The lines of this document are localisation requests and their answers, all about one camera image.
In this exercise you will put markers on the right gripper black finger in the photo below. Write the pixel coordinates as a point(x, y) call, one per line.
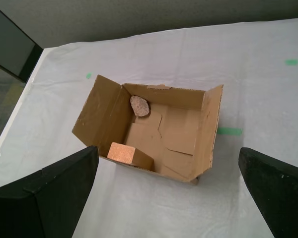
point(39, 205)
point(280, 198)

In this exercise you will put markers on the light wooden block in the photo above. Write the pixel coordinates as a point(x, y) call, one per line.
point(121, 153)

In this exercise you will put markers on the brown cardboard box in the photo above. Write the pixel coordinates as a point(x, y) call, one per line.
point(181, 124)

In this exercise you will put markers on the speckled pink granite rock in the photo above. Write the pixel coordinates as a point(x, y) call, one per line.
point(140, 106)

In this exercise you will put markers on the green tape strip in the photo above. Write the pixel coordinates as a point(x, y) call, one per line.
point(229, 131)

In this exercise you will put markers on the green tape piece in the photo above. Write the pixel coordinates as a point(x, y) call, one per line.
point(291, 62)
point(89, 76)

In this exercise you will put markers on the dark framed side panel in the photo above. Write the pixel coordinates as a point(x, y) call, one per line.
point(10, 44)

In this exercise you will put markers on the white plastic table cover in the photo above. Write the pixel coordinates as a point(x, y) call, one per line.
point(164, 62)

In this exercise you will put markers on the grey partition panel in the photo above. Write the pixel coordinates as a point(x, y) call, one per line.
point(164, 15)

